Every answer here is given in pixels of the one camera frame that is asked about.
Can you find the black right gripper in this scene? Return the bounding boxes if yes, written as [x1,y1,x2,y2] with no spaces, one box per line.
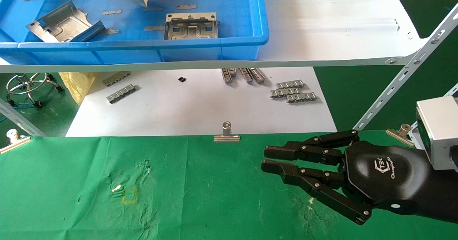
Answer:
[261,129,432,225]

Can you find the small ribbed metal part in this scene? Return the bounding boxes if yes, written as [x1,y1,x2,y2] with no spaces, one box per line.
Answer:
[286,93,318,103]
[249,68,266,84]
[270,88,300,99]
[103,72,131,87]
[275,80,305,89]
[221,68,237,84]
[239,68,254,84]
[107,84,136,104]

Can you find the silver binder clip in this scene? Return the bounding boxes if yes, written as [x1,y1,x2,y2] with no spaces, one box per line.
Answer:
[214,122,241,142]
[0,129,31,155]

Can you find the green cloth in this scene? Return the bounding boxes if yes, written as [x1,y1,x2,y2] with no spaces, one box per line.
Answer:
[0,131,458,240]

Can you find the yellow cloth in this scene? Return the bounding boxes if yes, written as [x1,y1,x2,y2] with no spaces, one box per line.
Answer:
[59,72,98,106]

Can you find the chrome chair base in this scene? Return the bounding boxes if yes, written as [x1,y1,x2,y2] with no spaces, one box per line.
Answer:
[5,73,65,108]

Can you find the gold binder clip right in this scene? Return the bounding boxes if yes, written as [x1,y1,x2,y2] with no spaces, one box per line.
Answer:
[386,124,415,147]

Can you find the white flat board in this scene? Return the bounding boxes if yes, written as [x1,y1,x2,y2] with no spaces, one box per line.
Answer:
[65,67,337,137]

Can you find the white metal shelf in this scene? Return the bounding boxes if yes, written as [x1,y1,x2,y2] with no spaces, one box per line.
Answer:
[0,0,430,74]

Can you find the blue plastic bin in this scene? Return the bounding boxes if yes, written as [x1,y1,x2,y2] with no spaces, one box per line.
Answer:
[0,0,269,65]

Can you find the blue cable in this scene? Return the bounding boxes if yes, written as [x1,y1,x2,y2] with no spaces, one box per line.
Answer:
[0,102,36,123]

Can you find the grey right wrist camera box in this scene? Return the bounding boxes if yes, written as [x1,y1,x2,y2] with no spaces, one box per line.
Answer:
[416,96,458,171]

